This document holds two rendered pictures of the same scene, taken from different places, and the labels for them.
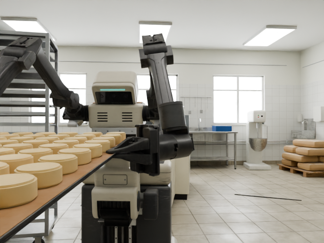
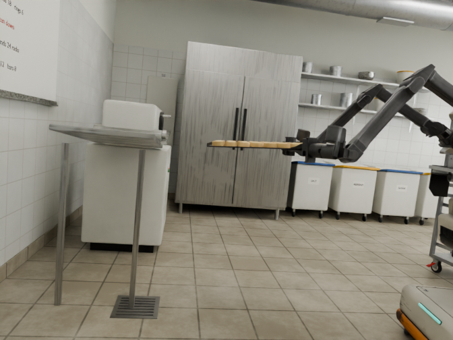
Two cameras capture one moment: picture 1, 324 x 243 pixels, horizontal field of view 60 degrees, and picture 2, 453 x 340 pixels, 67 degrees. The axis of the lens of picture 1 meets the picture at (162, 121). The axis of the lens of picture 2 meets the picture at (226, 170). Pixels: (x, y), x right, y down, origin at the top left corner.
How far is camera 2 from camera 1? 1.35 m
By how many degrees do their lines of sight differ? 87
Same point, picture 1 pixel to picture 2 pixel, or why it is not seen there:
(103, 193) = (444, 219)
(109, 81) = not seen: outside the picture
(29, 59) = (363, 100)
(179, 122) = (327, 137)
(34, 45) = (373, 90)
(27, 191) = (228, 144)
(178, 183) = not seen: outside the picture
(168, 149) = (315, 150)
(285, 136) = not seen: outside the picture
